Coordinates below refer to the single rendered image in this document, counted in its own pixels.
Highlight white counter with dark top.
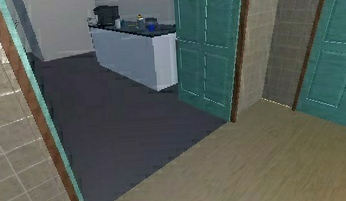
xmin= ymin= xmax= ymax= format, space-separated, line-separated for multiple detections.
xmin=87 ymin=17 xmax=180 ymax=96

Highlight teal panelled room door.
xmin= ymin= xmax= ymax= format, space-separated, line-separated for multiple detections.
xmin=289 ymin=0 xmax=346 ymax=138
xmin=172 ymin=0 xmax=252 ymax=125

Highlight grey bottle with yellow cap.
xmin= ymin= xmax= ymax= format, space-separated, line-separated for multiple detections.
xmin=136 ymin=13 xmax=146 ymax=31

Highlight black coffee machine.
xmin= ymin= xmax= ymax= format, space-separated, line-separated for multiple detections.
xmin=92 ymin=4 xmax=121 ymax=28

